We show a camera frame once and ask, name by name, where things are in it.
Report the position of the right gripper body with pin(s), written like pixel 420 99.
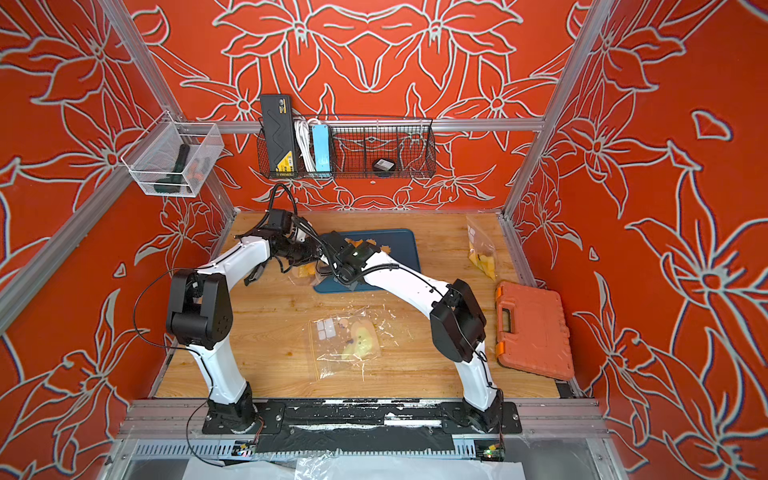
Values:
pixel 342 278

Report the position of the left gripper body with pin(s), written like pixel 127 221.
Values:
pixel 299 252

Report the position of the clear resealable bag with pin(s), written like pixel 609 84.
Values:
pixel 482 251
pixel 307 275

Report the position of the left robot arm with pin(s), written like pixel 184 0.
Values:
pixel 200 313

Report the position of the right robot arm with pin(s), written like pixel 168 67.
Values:
pixel 457 321

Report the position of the clear bag with yellow toys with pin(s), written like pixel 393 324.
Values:
pixel 347 343

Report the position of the blue plastic tray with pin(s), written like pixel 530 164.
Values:
pixel 401 244

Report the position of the light blue box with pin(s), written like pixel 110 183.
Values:
pixel 322 149

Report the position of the black box with yellow label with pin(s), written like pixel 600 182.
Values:
pixel 278 129

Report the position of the clear acrylic bin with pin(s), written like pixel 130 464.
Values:
pixel 152 154

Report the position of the orange tool case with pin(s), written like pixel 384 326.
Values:
pixel 532 334

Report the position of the black wire basket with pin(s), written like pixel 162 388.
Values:
pixel 359 140

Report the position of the dark green screwdriver handle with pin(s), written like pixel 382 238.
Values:
pixel 172 182

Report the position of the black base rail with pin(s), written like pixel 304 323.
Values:
pixel 368 427

